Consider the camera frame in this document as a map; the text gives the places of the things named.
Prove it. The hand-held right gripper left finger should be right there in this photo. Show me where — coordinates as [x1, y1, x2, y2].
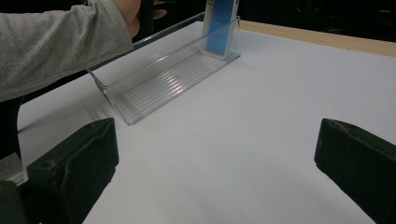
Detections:
[24, 117, 120, 224]

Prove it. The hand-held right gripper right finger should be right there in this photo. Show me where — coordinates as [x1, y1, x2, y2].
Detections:
[313, 118, 396, 224]

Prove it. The clear plastic tray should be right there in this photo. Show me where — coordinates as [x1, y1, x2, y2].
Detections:
[88, 15, 242, 126]

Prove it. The iridescent phone case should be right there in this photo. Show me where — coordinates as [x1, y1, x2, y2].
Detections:
[200, 0, 240, 61]

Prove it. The white table board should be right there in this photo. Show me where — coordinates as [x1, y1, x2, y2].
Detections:
[17, 21, 396, 224]

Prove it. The wooden table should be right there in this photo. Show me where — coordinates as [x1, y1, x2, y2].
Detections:
[237, 20, 396, 58]

